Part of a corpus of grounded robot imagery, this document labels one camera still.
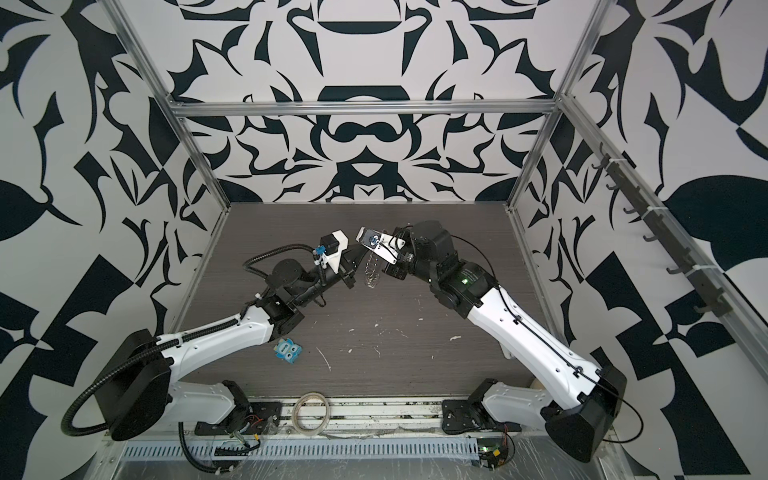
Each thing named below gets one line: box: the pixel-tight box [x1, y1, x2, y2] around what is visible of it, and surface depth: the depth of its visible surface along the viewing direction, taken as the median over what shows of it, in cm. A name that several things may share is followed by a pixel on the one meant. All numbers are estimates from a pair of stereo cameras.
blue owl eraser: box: [274, 338, 303, 364], surface depth 85 cm
